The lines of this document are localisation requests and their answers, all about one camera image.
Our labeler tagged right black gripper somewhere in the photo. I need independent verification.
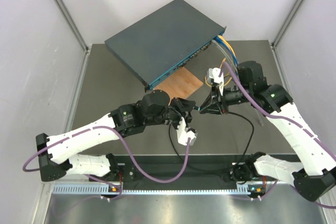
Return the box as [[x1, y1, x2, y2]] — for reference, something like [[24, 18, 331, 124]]
[[199, 83, 252, 115]]

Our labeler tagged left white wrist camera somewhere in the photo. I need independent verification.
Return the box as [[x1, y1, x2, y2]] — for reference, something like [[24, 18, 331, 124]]
[[176, 118, 197, 146]]

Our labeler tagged grey ethernet cable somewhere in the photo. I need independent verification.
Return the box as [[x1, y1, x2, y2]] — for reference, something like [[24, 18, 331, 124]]
[[214, 42, 265, 126]]

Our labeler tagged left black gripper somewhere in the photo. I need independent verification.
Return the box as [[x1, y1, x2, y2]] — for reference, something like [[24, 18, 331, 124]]
[[145, 98, 195, 132]]

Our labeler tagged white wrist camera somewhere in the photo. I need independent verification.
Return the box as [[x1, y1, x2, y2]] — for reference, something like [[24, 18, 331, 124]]
[[205, 68, 224, 95], [176, 118, 197, 146]]

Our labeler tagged black patch cable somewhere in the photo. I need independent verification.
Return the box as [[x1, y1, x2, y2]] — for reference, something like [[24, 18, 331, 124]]
[[167, 105, 255, 171]]

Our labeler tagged wooden board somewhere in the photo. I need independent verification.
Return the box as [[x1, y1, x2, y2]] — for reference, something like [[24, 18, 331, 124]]
[[154, 67, 204, 100]]

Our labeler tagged yellow ethernet cable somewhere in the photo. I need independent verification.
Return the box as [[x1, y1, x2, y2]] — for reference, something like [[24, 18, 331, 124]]
[[204, 34, 238, 88]]

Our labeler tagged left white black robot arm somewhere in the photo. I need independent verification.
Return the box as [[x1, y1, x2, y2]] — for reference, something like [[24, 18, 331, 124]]
[[36, 90, 197, 182]]

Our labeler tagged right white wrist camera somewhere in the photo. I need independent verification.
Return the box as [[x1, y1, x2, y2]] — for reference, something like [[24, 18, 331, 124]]
[[205, 68, 224, 95]]

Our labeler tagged white slotted cable duct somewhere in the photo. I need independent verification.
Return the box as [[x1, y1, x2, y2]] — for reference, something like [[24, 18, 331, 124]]
[[52, 183, 266, 196]]

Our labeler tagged blue ethernet cable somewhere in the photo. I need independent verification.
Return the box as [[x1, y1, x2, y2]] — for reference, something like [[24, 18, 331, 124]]
[[213, 36, 241, 69]]

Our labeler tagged dark blue network switch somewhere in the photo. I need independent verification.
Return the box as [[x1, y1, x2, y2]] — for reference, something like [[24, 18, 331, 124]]
[[104, 0, 226, 91]]

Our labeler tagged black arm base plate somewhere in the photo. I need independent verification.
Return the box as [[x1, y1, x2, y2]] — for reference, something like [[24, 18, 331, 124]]
[[89, 154, 279, 184]]

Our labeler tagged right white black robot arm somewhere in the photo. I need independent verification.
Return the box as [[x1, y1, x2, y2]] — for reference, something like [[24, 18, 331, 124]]
[[199, 61, 335, 201]]

